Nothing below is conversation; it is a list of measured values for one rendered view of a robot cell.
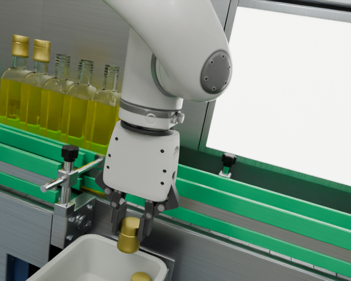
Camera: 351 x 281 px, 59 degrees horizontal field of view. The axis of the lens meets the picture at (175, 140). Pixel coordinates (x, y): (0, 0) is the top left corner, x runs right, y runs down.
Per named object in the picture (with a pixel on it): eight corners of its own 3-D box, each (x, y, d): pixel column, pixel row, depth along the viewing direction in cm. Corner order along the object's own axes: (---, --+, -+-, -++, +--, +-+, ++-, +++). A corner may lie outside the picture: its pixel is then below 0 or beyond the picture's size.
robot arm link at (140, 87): (198, 113, 41) (159, 97, 48) (219, 8, 38) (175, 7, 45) (144, 111, 36) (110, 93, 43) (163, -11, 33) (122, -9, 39)
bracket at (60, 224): (94, 227, 65) (99, 197, 63) (66, 251, 56) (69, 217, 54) (80, 221, 66) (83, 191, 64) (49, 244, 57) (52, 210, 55)
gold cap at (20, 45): (27, 58, 68) (28, 37, 67) (9, 54, 67) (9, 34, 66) (30, 57, 72) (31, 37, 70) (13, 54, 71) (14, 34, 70)
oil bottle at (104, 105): (114, 182, 72) (127, 91, 66) (101, 190, 67) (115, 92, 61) (93, 175, 73) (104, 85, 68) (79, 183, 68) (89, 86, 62)
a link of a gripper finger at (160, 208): (170, 199, 47) (162, 237, 48) (150, 193, 47) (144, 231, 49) (164, 208, 44) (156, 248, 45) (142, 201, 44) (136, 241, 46)
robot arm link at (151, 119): (190, 107, 45) (186, 126, 46) (135, 94, 47) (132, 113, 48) (174, 115, 38) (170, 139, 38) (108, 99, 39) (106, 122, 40)
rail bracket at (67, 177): (103, 193, 65) (111, 136, 61) (47, 231, 49) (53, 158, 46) (91, 189, 66) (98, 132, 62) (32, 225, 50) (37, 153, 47)
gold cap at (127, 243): (133, 256, 47) (137, 231, 45) (112, 248, 47) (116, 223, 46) (142, 243, 50) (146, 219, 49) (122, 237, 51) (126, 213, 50)
